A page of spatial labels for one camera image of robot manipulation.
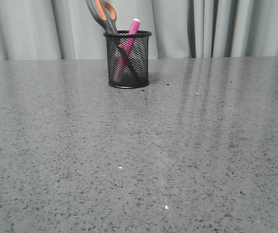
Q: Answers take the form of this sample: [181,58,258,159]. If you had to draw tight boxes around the pink highlighter pen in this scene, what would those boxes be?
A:
[116,18,141,78]

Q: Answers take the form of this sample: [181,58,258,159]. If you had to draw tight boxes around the grey orange scissors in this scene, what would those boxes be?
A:
[86,0,140,82]

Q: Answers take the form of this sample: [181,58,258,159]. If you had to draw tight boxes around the black mesh pen holder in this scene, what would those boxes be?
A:
[104,30,152,89]

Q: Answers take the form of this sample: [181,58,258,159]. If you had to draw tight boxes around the white pleated curtain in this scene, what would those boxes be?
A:
[0,0,278,60]

